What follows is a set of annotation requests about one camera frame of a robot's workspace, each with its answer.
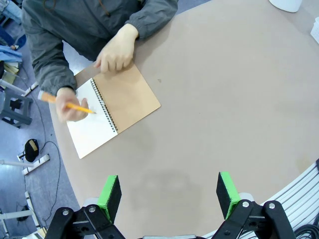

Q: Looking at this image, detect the white metal frame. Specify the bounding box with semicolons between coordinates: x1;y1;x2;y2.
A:
0;191;44;237

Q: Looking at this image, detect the person left hand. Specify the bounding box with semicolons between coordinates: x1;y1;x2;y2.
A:
94;23;140;74

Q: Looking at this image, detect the grey step stool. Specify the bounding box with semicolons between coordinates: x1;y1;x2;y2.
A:
0;87;34;129

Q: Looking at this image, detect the beige book stack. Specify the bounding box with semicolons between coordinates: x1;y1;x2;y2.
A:
2;61;20;85

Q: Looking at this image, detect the yellow pencil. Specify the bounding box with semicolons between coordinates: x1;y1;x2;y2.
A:
37;90;97;115

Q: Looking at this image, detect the seated person grey jacket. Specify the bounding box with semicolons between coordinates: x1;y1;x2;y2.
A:
21;0;150;62

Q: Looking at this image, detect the black pouch with tape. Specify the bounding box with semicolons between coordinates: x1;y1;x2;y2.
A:
24;138;40;163

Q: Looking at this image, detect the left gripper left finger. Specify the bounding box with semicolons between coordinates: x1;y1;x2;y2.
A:
44;175;125;239

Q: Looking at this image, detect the white pole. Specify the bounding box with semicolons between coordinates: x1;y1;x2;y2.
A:
0;159;35;168

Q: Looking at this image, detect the person left forearm grey sleeve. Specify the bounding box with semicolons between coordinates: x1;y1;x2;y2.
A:
126;0;179;40

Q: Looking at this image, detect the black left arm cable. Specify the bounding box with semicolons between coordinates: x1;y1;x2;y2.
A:
295;224;319;239

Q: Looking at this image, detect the blue cloth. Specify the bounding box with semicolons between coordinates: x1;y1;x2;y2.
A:
0;44;24;63

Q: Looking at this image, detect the spiral notebook brown cover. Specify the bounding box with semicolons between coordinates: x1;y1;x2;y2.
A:
66;63;161;160

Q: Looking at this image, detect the thin black floor cable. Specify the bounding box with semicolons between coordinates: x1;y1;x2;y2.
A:
23;140;62;222

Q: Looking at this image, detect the grey aluminium frame rail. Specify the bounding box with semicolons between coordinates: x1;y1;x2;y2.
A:
201;159;319;239

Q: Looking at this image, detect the person right hand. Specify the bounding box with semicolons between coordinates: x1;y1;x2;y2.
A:
55;87;89;123

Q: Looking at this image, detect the white lidded trash can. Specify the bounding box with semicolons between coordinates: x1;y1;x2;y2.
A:
268;0;304;13

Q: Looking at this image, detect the person right forearm grey sleeve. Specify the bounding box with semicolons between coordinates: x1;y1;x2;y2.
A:
23;24;78;97

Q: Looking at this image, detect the white floor bar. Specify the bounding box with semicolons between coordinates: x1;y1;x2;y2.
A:
18;153;51;176
21;81;40;97

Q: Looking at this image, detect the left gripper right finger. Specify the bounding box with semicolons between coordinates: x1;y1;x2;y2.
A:
211;171;297;239

